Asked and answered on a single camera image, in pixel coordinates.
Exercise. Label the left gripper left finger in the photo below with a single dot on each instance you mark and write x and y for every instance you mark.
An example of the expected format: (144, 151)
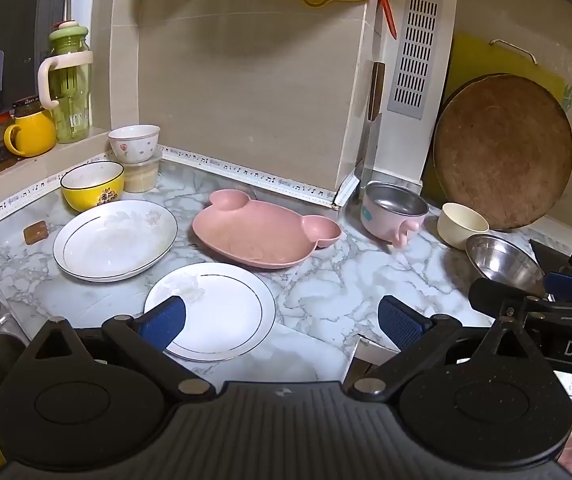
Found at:
(143, 341)

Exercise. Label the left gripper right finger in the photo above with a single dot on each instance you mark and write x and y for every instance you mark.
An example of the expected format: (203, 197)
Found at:
(423, 343)

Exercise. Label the stainless steel bowl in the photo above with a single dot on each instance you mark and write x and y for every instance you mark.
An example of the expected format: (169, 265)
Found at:
(501, 261)

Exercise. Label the white oval deep plate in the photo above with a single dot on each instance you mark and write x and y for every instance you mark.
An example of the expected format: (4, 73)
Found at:
(115, 241)

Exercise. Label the pink steel-lined handled bowl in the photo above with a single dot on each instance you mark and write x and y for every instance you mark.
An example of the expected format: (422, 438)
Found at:
(392, 213)

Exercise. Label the pink bear-shaped plate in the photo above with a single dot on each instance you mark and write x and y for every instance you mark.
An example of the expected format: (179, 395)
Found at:
(261, 234)

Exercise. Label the black gas stove top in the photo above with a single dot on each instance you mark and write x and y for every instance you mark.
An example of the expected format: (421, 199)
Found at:
(550, 259)

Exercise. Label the cream small bowl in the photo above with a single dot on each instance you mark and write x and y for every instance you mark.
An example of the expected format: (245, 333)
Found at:
(457, 223)

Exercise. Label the small brown square block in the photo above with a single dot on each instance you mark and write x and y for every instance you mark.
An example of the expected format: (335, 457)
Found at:
(35, 233)

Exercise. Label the round wooden cutting board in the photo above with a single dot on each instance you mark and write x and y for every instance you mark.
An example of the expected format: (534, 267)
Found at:
(503, 147)

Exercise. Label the clear plastic container with grains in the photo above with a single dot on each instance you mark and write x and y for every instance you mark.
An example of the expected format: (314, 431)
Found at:
(140, 177)

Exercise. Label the yellow ceramic bowl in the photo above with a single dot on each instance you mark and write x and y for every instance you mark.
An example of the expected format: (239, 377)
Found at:
(93, 184)

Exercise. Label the white bowl with pink flowers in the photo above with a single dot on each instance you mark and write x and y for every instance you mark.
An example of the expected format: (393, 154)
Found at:
(132, 144)

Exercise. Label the yellow mug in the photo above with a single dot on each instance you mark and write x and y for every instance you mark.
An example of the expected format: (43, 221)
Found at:
(31, 135)

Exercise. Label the grey ventilation grille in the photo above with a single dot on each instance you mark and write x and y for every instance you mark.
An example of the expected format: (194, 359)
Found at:
(415, 57)

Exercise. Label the green water bottle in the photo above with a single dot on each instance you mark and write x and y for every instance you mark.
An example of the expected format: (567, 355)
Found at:
(63, 79)

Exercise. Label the orange plastic spatula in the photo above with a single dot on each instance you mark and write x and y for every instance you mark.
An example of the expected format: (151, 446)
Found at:
(385, 6)

